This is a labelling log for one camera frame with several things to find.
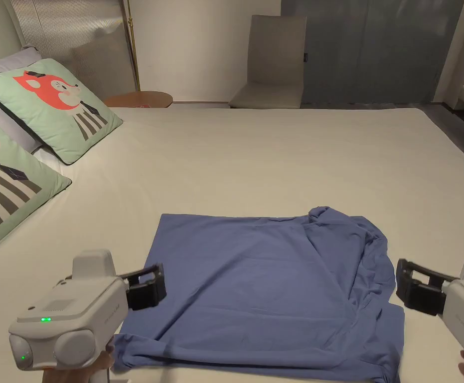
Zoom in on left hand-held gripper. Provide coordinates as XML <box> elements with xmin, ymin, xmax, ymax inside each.
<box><xmin>8</xmin><ymin>249</ymin><xmax>168</xmax><ymax>383</ymax></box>

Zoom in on person's left hand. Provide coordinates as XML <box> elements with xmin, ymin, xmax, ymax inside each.
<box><xmin>42</xmin><ymin>346</ymin><xmax>115</xmax><ymax>383</ymax></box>

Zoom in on blue shirt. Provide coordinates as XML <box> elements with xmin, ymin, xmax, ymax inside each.
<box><xmin>112</xmin><ymin>205</ymin><xmax>406</xmax><ymax>383</ymax></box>

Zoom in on bed with beige sheet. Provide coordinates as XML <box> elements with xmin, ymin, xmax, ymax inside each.
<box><xmin>0</xmin><ymin>107</ymin><xmax>464</xmax><ymax>383</ymax></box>

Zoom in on green fox print cushion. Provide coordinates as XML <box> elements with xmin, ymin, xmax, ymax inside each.
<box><xmin>0</xmin><ymin>107</ymin><xmax>73</xmax><ymax>260</ymax></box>
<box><xmin>0</xmin><ymin>58</ymin><xmax>124</xmax><ymax>166</ymax></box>

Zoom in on round wooden side table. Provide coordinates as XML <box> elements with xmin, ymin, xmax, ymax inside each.
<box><xmin>103</xmin><ymin>91</ymin><xmax>174</xmax><ymax>109</ymax></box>

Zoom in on gold floor lamp pole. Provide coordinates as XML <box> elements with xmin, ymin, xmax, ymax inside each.
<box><xmin>127</xmin><ymin>0</ymin><xmax>142</xmax><ymax>92</ymax></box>

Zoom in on beige upholstered chair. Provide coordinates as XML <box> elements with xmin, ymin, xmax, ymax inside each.
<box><xmin>228</xmin><ymin>14</ymin><xmax>308</xmax><ymax>110</ymax></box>

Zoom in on white pillow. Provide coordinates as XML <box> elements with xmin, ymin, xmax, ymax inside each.
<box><xmin>0</xmin><ymin>45</ymin><xmax>43</xmax><ymax>156</ymax></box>

